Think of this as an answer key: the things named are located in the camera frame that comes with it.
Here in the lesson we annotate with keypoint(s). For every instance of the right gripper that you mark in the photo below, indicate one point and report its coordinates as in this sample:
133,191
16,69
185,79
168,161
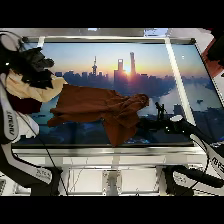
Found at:
148,125

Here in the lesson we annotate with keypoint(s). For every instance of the brown shirt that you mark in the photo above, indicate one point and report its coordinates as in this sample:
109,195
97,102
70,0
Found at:
90,105

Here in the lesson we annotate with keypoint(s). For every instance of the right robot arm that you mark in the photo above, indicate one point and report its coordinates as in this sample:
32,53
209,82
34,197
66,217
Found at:
213,163

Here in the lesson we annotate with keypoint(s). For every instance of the white garment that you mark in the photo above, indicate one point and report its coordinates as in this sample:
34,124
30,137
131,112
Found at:
29,125

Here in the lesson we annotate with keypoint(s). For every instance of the dark red garment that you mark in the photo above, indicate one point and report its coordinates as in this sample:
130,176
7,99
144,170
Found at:
24,104

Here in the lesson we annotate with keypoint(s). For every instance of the black garment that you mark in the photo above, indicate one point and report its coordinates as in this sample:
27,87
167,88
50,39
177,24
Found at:
33,66

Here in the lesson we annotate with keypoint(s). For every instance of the silver frame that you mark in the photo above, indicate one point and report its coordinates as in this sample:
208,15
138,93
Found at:
111,151

